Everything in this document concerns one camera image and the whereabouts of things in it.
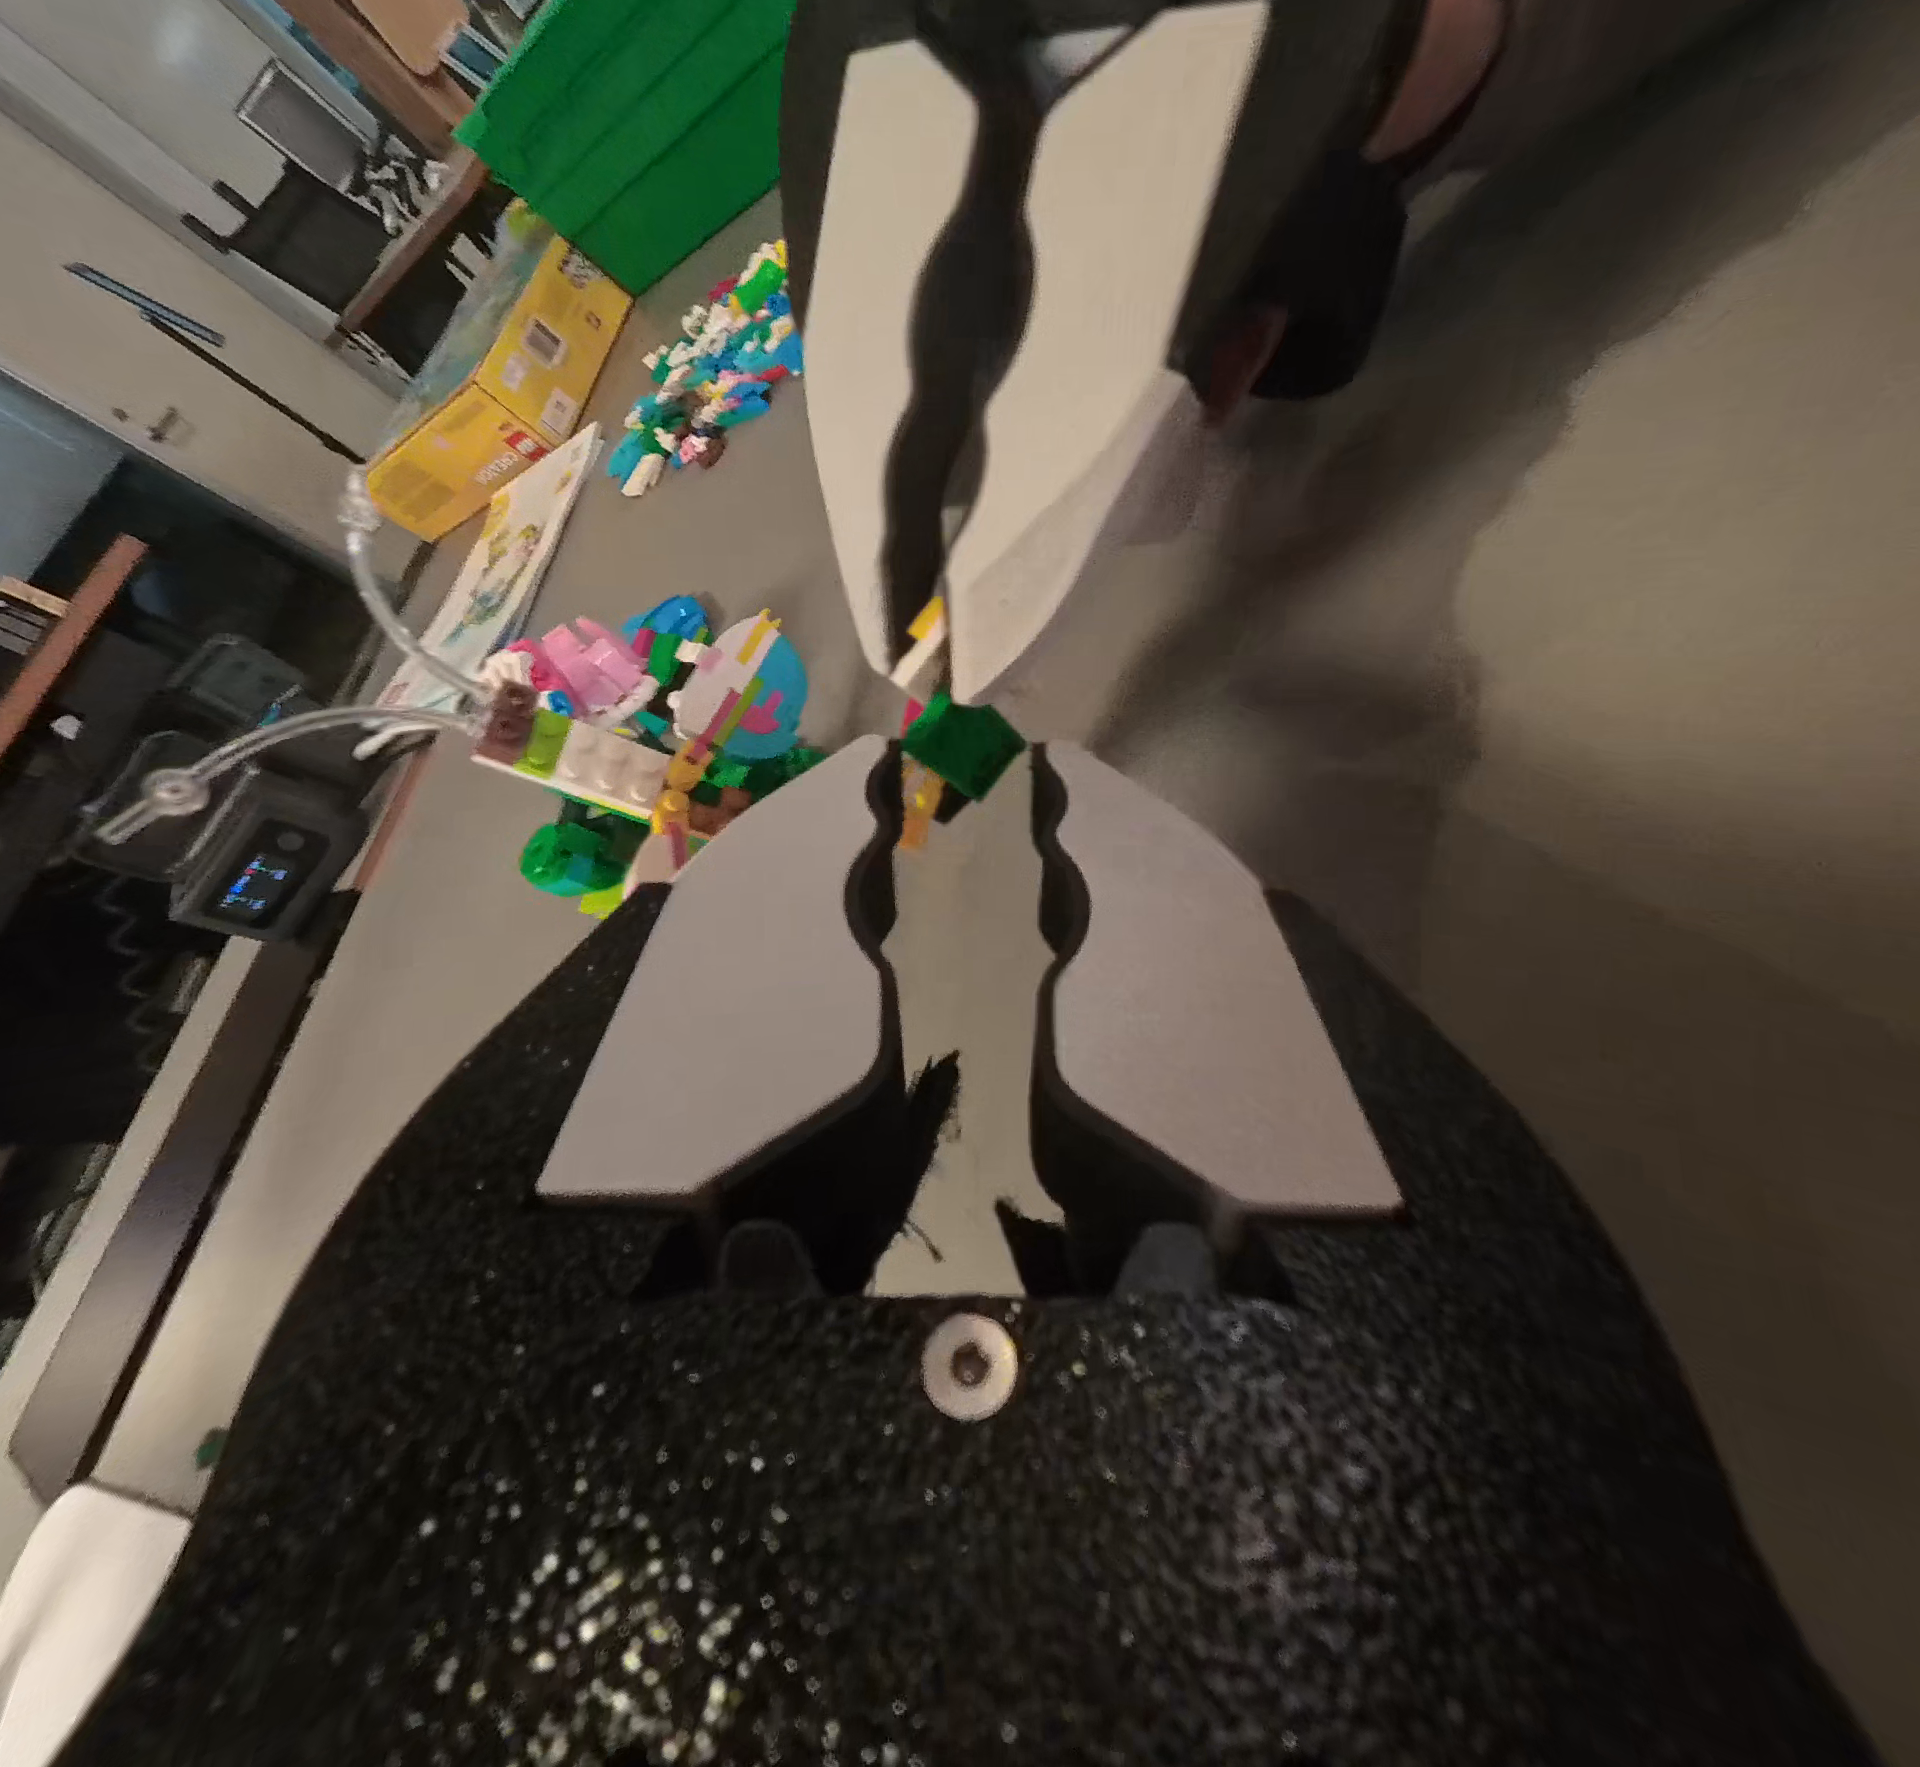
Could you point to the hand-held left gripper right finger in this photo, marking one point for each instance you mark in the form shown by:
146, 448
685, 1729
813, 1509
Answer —
1201, 1018

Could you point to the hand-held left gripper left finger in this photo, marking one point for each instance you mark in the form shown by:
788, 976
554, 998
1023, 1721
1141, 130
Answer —
735, 1002

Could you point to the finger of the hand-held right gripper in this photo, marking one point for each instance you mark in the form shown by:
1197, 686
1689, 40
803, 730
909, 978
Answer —
1111, 296
862, 296

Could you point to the small green lego assembly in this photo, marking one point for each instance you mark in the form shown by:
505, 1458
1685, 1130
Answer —
961, 748

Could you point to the small yellow white lego piece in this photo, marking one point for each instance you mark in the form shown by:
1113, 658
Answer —
919, 642

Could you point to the pile of loose lego bricks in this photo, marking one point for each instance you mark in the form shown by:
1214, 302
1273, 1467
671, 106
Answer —
712, 372

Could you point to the colourful butterfly lego model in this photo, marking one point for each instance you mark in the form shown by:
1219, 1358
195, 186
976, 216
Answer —
720, 732

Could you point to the yellow lego box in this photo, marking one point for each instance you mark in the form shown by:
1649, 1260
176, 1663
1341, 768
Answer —
510, 402

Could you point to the lego instruction booklet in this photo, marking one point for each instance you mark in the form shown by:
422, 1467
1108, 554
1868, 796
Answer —
510, 552

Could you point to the green baseplates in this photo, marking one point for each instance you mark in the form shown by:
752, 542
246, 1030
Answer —
660, 56

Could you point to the black device with screen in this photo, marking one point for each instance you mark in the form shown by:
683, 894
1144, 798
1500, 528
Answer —
249, 852

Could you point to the black chair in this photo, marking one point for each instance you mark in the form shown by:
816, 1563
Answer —
315, 230

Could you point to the white object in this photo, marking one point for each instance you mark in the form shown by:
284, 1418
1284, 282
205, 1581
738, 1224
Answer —
75, 1617

